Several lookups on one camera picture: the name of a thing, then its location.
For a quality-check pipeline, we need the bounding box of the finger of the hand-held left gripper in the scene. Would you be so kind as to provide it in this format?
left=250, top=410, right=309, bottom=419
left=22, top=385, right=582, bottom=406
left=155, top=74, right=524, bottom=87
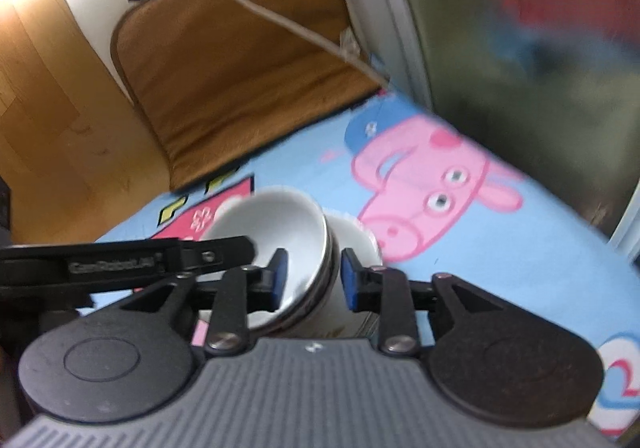
left=179, top=235, right=257, bottom=276

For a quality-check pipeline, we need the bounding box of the cartoon pig printed blanket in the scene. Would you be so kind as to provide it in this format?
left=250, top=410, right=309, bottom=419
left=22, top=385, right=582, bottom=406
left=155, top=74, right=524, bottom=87
left=95, top=88, right=640, bottom=444

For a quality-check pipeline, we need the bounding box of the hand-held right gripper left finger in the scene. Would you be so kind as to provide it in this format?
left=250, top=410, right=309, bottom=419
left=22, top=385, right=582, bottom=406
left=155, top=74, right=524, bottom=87
left=117, top=249, right=290, bottom=355

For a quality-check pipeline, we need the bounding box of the white power cable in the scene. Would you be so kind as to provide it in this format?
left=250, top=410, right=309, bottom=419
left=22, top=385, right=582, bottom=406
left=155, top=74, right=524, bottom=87
left=122, top=0, right=391, bottom=86

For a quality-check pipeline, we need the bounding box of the brown seat cushion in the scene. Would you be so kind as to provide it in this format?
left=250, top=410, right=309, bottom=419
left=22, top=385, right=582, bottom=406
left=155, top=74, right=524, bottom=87
left=110, top=0, right=386, bottom=194

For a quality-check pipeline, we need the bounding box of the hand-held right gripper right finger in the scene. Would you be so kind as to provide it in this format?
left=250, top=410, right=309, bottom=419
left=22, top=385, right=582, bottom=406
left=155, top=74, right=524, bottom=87
left=340, top=249, right=505, bottom=356

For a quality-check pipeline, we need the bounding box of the wood-grain wall sheet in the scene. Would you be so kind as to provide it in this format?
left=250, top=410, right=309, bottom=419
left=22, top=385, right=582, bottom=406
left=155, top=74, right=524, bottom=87
left=0, top=0, right=173, bottom=246

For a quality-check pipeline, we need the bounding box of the framed glass door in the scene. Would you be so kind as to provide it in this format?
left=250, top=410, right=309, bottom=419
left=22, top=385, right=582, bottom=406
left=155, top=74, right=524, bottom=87
left=320, top=0, right=640, bottom=254

